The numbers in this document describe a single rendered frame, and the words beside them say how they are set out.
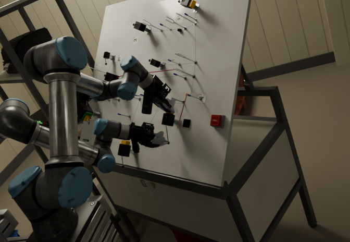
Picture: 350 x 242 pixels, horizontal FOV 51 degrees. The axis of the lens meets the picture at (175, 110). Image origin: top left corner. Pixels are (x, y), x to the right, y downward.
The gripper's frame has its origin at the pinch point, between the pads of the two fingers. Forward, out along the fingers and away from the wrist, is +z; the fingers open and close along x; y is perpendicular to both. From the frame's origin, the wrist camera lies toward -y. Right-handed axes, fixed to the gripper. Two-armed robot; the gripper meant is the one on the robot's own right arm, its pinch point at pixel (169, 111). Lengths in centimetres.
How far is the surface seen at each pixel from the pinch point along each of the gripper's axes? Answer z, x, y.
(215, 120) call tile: 3.8, -26.1, 0.5
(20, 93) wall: 72, 392, 50
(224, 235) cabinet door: 56, -18, -35
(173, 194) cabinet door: 37.1, 7.9, -28.3
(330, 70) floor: 196, 34, 191
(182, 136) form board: 10.8, -4.9, -6.7
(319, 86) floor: 184, 33, 160
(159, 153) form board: 15.0, 9.1, -16.1
